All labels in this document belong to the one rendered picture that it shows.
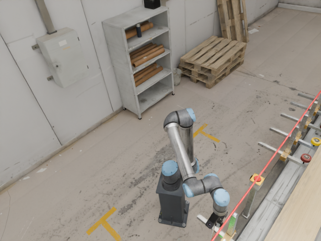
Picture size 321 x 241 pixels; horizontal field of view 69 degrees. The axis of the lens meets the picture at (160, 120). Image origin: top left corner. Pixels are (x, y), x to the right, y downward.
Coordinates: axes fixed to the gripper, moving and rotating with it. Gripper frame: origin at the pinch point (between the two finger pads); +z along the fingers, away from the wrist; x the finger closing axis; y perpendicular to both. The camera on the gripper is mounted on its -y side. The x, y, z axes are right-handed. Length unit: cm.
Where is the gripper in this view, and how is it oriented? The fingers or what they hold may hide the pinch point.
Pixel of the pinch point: (215, 225)
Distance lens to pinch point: 180.3
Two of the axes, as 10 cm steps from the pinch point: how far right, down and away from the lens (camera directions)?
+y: 6.8, -5.3, 5.0
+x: -7.2, -4.1, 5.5
